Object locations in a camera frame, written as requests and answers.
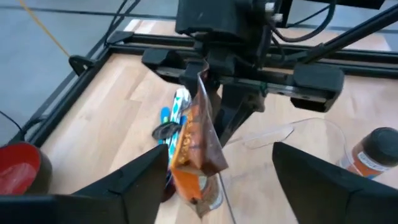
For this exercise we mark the orange brown snack packet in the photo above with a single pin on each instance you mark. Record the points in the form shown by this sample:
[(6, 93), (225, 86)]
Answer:
[(196, 146)]

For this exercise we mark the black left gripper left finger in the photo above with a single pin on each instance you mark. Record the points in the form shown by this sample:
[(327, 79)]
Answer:
[(93, 205)]

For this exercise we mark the orange label spice jar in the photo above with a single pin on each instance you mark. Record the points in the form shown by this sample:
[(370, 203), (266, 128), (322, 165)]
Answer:
[(382, 146)]

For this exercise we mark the clear plastic storage bin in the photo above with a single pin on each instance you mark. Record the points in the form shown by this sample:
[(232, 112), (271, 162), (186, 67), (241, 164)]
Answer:
[(258, 140)]

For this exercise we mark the red bowl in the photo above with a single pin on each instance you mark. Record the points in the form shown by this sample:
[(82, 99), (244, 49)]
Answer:
[(18, 168)]

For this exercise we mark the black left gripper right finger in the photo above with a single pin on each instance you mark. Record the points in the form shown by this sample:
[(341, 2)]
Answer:
[(335, 202)]

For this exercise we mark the small black spoon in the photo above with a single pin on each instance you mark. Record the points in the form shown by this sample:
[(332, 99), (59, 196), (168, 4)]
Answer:
[(164, 130)]

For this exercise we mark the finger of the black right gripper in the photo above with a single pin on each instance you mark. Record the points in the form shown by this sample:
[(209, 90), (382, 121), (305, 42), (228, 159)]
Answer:
[(236, 105), (194, 77)]

